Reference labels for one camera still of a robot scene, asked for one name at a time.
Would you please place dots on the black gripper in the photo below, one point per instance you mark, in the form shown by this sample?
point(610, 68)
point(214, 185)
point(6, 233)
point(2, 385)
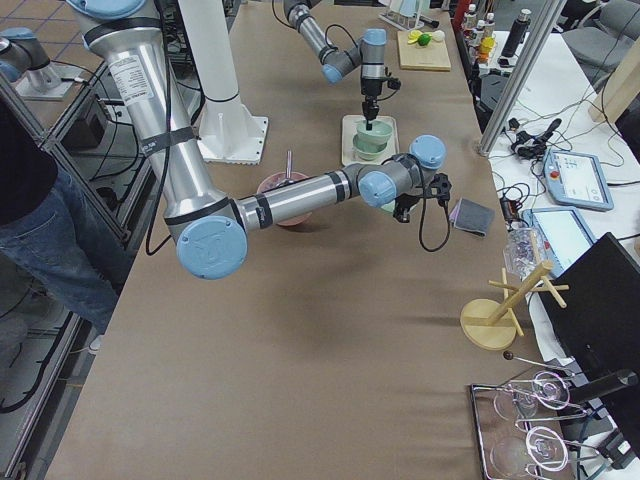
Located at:
point(403, 208)
point(370, 90)

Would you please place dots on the green bowl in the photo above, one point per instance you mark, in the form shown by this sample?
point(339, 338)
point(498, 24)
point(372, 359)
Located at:
point(380, 133)
point(366, 150)
point(389, 207)

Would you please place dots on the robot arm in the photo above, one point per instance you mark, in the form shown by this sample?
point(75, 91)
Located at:
point(209, 227)
point(367, 53)

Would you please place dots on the green bowl on tray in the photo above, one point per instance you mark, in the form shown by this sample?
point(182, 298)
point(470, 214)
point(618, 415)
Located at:
point(366, 150)

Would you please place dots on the cream serving tray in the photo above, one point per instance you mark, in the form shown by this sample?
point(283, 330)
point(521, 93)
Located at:
point(349, 154)

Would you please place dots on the grey and pink cloth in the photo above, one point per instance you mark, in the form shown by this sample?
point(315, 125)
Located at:
point(472, 217)

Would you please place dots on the wooden cutting board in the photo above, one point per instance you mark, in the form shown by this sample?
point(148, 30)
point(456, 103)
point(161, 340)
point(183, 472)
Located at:
point(433, 57)

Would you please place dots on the metal scoop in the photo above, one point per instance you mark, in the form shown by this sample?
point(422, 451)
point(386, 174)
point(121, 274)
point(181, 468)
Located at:
point(288, 167)

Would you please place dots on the green lime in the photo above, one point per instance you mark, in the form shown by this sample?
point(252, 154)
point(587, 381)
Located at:
point(424, 39)

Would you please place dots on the clear glass cup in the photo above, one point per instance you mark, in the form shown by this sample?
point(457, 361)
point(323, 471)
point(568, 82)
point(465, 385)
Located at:
point(524, 250)

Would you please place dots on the pink bowl with ice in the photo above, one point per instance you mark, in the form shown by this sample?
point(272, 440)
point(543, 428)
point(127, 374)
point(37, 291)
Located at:
point(279, 180)

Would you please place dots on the teach pendant lower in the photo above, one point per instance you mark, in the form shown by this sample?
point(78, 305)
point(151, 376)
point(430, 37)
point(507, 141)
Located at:
point(566, 235)

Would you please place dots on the teach pendant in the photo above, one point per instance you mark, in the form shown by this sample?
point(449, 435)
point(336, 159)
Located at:
point(566, 235)
point(576, 179)

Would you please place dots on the teach pendant upper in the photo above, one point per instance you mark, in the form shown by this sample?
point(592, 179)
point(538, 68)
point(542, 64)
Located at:
point(576, 179)

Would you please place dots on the wooden mug tree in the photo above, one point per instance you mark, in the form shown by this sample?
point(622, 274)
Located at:
point(493, 325)

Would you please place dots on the black water bottle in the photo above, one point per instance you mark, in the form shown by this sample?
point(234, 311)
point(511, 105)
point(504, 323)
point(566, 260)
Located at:
point(516, 33)

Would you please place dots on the black monitor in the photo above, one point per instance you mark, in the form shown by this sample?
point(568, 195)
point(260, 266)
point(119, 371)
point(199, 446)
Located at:
point(599, 326)

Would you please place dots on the standing person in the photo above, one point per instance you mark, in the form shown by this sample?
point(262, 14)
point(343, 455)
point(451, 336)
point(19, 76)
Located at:
point(49, 229)

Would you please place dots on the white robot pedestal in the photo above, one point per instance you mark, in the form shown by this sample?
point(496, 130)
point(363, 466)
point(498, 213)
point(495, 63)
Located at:
point(227, 131)

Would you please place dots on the aluminium frame post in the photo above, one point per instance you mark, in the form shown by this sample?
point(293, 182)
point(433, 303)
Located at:
point(539, 32)

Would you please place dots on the wire glass rack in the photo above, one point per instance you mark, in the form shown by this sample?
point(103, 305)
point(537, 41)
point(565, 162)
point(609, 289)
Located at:
point(532, 425)

